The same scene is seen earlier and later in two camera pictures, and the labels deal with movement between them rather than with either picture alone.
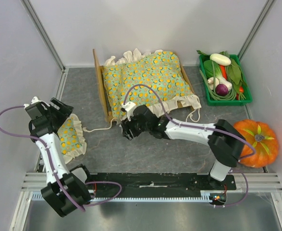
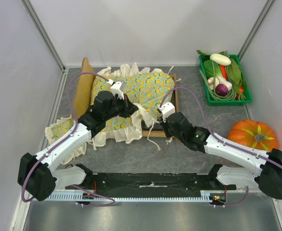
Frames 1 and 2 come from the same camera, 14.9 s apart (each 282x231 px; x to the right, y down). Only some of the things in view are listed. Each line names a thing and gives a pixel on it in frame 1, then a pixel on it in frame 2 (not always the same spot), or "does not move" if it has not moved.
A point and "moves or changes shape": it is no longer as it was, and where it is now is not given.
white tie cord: (190, 115) → (171, 69)
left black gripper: (63, 112) → (130, 109)
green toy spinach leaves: (235, 72) does not move
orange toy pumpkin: (264, 139) does not move
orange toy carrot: (224, 71) does not move
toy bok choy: (212, 70) does not move
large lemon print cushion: (160, 70) moves or changes shape
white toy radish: (220, 59) does not move
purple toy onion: (221, 89) does not move
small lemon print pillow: (71, 138) does not move
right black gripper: (130, 126) → (166, 128)
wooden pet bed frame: (99, 70) → (82, 94)
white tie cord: (88, 130) moves or changes shape
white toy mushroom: (211, 81) does not move
